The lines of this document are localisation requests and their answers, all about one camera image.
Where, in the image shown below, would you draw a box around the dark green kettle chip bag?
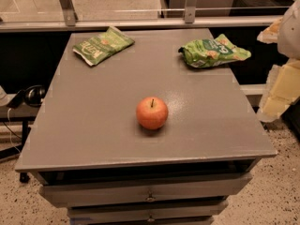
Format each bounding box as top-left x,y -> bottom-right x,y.
72,26 -> 135,67

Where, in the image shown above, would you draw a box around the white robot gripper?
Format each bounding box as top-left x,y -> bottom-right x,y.
257,0 -> 300,123

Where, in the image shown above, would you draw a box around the red apple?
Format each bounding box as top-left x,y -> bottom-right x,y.
136,97 -> 169,130

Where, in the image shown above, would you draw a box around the metal window rail frame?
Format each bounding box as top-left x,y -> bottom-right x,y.
0,0 -> 295,32

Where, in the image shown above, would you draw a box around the light green Dang chip bag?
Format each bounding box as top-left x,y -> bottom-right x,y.
178,34 -> 251,68

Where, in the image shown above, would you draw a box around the black headphones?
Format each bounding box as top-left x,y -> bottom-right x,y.
7,85 -> 46,109

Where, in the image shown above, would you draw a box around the grey drawer cabinet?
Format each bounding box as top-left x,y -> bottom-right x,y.
16,29 -> 276,225

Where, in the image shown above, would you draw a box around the grey drawer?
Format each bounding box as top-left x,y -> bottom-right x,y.
68,199 -> 228,225
39,172 -> 252,207

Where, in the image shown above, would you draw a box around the white cable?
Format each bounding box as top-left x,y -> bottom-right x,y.
6,107 -> 23,153

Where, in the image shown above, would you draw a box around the top grey drawer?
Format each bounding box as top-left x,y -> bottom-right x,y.
39,172 -> 252,207

